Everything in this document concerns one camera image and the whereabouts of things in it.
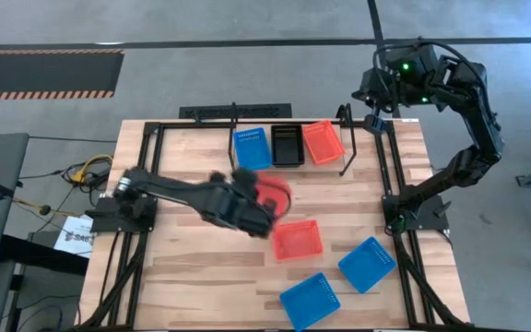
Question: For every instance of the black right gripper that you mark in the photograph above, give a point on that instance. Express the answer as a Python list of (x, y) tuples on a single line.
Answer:
[(376, 92)]

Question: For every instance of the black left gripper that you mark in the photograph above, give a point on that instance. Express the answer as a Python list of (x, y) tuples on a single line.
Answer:
[(233, 203)]

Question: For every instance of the red plastic basket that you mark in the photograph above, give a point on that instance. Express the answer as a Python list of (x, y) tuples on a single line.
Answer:
[(284, 191), (298, 240), (324, 143)]

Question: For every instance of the blue plastic basket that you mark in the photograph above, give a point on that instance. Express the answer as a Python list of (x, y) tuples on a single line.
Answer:
[(310, 302), (252, 150), (367, 265)]

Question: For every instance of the black plastic basket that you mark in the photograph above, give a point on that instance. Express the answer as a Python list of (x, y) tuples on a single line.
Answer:
[(287, 147)]

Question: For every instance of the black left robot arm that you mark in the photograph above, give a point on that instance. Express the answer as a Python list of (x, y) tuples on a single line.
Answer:
[(168, 191)]

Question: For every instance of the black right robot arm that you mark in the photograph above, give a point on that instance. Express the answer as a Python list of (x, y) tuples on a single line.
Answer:
[(482, 120)]

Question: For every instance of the black perforated floor grate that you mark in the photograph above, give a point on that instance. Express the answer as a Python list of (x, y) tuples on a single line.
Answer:
[(256, 111)]

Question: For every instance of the white printed paper sheet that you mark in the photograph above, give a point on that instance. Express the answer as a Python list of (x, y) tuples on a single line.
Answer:
[(74, 240)]

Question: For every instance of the black desk foot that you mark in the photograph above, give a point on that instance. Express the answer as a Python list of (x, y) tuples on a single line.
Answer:
[(39, 256)]

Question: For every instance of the black hazard-striped floor mat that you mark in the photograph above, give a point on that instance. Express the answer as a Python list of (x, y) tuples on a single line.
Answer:
[(39, 74)]

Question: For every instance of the wooden shelf with black frame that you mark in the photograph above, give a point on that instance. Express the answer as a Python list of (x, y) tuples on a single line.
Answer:
[(293, 169)]

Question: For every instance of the black aluminium table frame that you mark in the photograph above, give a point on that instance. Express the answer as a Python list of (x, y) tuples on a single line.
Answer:
[(178, 124)]

